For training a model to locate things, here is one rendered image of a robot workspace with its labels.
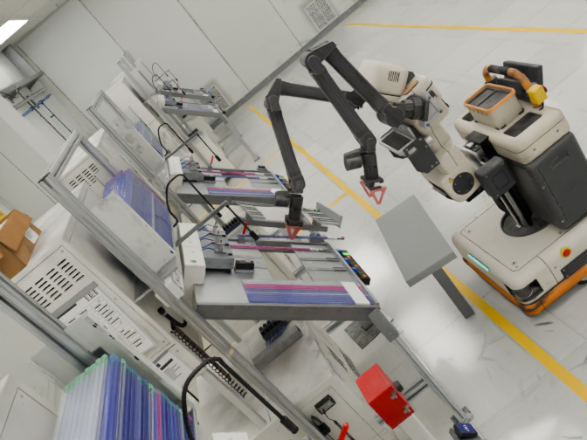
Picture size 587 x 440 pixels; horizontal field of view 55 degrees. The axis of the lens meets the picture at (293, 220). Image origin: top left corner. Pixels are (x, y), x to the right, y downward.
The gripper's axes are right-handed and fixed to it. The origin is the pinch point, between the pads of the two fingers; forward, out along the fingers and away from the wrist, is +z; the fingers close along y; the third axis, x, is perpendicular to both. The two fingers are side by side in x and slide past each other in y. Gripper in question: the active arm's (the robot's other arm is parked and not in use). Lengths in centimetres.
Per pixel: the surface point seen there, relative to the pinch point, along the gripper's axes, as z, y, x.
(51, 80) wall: 28, -760, -210
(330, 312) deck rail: 12, 50, 5
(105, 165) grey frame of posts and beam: -22, -22, -83
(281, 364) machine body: 52, 22, -3
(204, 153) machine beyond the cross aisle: 61, -451, 8
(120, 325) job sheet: 16, 50, -72
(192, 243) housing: 1.6, 7.0, -45.0
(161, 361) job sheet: 32, 50, -57
